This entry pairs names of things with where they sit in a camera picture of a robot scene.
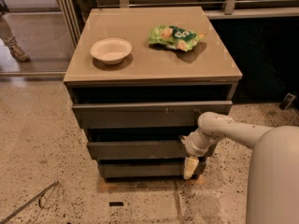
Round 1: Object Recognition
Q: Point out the metal rod on floor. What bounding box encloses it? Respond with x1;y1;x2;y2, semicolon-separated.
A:
0;180;59;224

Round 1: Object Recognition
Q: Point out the grey top drawer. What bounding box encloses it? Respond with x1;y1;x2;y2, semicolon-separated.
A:
72;101;233;129

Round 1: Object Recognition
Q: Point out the grey drawer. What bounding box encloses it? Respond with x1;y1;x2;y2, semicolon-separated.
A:
98;161;207;179
72;101;233;129
86;139;218;161

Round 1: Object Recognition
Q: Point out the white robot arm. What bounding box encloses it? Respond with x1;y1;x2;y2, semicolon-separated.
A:
180;112;299;224

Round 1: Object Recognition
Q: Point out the small black floor object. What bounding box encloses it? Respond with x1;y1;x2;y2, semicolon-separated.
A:
279;92;296;110

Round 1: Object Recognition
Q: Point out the white paper bowl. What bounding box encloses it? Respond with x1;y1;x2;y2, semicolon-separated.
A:
90;38;132;65

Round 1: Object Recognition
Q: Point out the grey bottom drawer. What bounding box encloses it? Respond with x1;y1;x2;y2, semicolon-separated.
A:
98;161;207;179

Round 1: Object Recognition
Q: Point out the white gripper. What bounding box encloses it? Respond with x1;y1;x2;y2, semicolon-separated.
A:
179;128;221;180

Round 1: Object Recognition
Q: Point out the person leg with shoe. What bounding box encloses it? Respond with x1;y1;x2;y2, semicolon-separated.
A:
0;4;30;62

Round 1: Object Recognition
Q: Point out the green snack bag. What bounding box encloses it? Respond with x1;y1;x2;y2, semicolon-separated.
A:
148;25;205;52

